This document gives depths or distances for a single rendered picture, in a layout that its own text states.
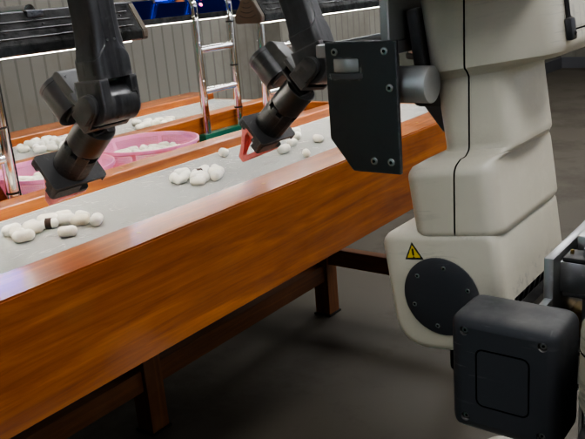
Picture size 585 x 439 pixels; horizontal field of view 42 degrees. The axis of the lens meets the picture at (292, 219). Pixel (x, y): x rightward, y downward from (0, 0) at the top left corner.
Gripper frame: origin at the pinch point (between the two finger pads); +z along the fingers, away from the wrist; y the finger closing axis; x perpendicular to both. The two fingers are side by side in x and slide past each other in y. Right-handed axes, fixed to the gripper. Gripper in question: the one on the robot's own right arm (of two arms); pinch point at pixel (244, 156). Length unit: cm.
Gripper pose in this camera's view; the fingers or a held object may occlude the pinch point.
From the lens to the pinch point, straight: 144.0
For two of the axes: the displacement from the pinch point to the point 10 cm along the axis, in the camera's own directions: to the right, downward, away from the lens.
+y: -5.9, 2.7, -7.6
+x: 5.9, 7.8, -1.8
